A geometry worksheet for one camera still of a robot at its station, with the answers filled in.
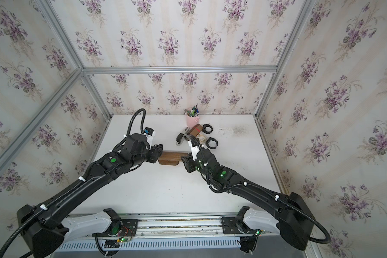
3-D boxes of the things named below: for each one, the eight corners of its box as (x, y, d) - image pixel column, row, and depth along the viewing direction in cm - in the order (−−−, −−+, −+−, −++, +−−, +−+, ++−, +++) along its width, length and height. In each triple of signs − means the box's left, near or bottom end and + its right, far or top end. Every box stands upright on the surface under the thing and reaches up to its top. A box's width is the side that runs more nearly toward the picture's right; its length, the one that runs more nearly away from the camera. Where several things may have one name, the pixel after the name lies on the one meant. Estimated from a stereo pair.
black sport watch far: (200, 132, 112) (201, 129, 109) (204, 126, 116) (204, 123, 113) (210, 135, 110) (210, 132, 108) (213, 129, 114) (213, 126, 112)
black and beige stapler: (174, 144, 105) (174, 141, 102) (184, 129, 114) (184, 125, 111) (179, 146, 104) (179, 143, 101) (189, 130, 113) (188, 127, 110)
